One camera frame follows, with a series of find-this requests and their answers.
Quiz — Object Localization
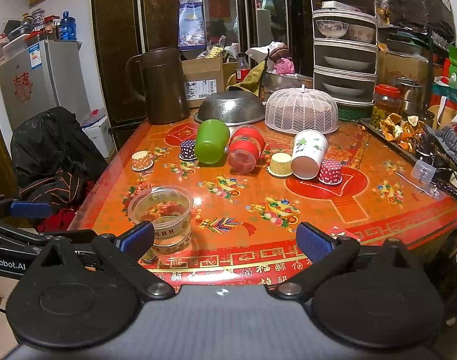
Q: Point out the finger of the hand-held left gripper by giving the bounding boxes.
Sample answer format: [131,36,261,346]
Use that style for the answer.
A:
[0,194,54,219]
[0,218,99,249]

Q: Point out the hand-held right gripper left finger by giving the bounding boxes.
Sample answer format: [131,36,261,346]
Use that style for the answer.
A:
[37,220,176,302]

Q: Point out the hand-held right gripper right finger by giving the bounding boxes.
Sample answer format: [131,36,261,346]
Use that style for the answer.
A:
[268,222,417,302]

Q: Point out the clear plastic cup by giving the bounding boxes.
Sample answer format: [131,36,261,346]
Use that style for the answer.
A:
[127,185,194,260]

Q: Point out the red polka dot paper cup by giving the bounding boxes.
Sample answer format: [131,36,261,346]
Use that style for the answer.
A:
[318,159,342,185]

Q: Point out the orange polka dot paper cup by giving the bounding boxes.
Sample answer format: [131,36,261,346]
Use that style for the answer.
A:
[131,151,154,172]

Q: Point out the yellow small paper cup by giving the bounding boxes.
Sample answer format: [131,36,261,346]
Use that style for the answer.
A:
[268,152,293,178]

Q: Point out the white printed paper cup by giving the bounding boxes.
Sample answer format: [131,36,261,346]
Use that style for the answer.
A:
[290,130,329,180]

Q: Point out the purple polka dot paper cup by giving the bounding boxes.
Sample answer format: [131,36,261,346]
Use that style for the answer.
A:
[179,139,198,161]

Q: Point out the green plastic cup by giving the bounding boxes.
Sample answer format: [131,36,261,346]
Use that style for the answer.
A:
[194,119,231,165]

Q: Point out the red cloth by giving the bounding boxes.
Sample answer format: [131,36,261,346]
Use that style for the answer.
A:
[37,209,76,234]

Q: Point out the red paper packet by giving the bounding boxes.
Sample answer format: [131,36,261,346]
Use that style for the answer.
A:
[325,226,361,243]

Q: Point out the dark striped cloth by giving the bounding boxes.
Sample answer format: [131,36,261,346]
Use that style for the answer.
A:
[19,168,90,211]

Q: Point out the black jacket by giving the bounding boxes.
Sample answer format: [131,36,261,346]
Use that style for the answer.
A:
[10,106,109,199]

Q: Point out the white cardboard box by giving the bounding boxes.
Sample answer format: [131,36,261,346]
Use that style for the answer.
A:
[79,108,117,159]

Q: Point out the red clear plastic jar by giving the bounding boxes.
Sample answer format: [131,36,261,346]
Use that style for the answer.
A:
[227,124,267,174]

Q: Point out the silver refrigerator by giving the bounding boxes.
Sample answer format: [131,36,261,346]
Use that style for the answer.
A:
[0,39,91,131]

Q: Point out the clear adhesive hook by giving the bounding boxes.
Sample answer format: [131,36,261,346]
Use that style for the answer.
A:
[410,158,436,185]

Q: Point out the white mesh food cover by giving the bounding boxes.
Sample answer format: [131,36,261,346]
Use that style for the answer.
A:
[265,86,339,135]

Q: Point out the green plastic basket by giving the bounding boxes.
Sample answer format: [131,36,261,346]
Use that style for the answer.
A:
[336,103,375,121]

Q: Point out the dried orange peels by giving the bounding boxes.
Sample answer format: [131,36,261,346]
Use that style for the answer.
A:
[378,113,426,152]

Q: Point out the white plate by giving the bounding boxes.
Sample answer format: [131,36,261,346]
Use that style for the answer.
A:
[323,56,372,71]
[322,82,366,97]

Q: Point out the brown plastic pitcher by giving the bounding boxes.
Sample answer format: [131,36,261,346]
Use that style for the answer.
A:
[125,47,191,125]

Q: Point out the glass jar with red lid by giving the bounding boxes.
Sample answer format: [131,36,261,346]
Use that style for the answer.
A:
[371,84,402,127]

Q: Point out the metal colander bowl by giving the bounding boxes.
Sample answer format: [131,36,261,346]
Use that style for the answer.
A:
[193,91,267,127]

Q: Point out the metal basin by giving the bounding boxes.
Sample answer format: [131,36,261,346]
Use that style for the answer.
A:
[263,71,314,103]

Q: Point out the grey knitted glove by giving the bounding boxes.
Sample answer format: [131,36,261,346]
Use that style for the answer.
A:
[434,125,457,170]

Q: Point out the cardboard box with label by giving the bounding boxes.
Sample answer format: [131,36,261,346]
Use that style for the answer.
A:
[181,56,226,110]

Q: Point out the olive green cloth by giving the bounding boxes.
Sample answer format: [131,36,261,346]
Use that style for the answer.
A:
[227,59,269,99]

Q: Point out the metal pot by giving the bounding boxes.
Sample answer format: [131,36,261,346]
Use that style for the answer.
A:
[395,76,425,116]

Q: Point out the pink knitted cloth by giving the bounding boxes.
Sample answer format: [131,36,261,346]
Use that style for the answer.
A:
[269,43,295,76]

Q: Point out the blue water bottle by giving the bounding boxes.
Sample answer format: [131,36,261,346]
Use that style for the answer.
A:
[59,11,78,41]

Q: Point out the soda bottle with red cap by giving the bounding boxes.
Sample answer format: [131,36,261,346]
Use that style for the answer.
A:
[235,53,251,83]

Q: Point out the grey tiered dish rack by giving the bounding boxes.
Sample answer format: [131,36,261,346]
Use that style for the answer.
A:
[310,0,380,106]

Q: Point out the brown cardboard box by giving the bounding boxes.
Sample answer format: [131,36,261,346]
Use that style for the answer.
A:
[378,50,444,88]

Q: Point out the beige patterned bowl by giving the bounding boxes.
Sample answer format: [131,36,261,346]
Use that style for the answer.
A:
[348,24,377,44]

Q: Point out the floral white bowl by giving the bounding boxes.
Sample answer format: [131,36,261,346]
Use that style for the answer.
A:
[315,18,350,39]

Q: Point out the blue white snack bag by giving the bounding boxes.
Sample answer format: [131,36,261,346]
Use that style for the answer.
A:
[177,0,207,52]

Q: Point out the black bag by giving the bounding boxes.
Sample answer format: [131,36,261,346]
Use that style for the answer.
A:
[381,0,456,43]

